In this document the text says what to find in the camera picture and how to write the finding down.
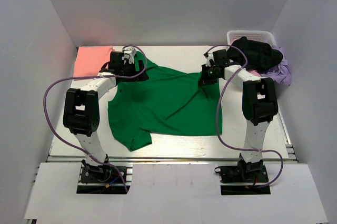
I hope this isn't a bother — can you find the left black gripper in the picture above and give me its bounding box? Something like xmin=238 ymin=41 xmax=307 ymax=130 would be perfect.
xmin=121 ymin=60 xmax=149 ymax=83

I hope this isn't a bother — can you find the green t shirt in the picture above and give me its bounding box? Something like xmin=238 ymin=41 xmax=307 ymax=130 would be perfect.
xmin=107 ymin=60 xmax=223 ymax=151

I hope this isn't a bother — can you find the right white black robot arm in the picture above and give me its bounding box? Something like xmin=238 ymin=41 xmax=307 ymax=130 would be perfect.
xmin=199 ymin=49 xmax=279 ymax=181

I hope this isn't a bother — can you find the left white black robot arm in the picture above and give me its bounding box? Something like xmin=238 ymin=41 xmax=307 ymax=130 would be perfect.
xmin=63 ymin=47 xmax=149 ymax=181

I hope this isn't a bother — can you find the pink garment in basket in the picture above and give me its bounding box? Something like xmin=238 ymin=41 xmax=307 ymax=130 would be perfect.
xmin=249 ymin=70 xmax=261 ymax=77

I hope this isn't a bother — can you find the black garment in basket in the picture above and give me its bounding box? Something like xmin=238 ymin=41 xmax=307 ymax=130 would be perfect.
xmin=232 ymin=37 xmax=283 ymax=73

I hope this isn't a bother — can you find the folded pink t shirt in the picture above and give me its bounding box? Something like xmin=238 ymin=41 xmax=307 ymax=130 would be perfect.
xmin=73 ymin=46 xmax=114 ymax=77

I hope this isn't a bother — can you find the white plastic laundry basket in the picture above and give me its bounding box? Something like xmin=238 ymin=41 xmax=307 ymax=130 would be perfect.
xmin=226 ymin=30 xmax=277 ymax=83

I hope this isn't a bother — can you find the lilac garment in basket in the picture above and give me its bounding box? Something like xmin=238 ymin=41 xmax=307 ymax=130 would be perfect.
xmin=264 ymin=46 xmax=292 ymax=86

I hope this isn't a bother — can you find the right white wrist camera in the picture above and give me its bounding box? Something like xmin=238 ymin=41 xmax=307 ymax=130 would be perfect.
xmin=204 ymin=53 xmax=215 ymax=67

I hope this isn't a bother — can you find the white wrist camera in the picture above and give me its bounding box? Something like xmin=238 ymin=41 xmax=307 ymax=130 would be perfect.
xmin=122 ymin=47 xmax=136 ymax=64
xmin=204 ymin=53 xmax=215 ymax=67

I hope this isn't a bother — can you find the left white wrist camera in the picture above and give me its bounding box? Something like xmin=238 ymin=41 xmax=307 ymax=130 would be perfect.
xmin=122 ymin=47 xmax=136 ymax=64

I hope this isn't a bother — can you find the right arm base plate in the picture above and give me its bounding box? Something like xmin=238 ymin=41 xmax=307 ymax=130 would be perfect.
xmin=214 ymin=165 xmax=269 ymax=184

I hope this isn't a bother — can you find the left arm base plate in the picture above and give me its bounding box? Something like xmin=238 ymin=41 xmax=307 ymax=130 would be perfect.
xmin=80 ymin=159 xmax=127 ymax=184

